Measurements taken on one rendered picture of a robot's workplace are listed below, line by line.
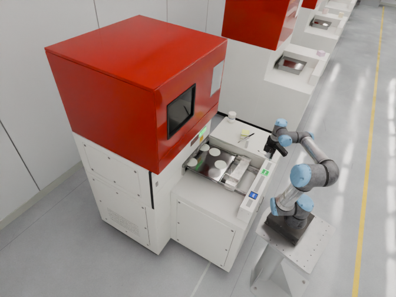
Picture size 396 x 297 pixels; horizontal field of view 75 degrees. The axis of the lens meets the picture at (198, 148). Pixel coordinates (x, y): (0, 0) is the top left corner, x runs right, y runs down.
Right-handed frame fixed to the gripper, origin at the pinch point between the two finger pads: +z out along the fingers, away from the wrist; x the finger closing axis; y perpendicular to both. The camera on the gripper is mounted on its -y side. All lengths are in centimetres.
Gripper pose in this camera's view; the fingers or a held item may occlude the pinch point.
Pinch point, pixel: (270, 159)
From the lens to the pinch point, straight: 197.9
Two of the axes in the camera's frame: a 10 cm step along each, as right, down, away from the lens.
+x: -5.0, 5.7, -6.6
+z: -0.7, 7.3, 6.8
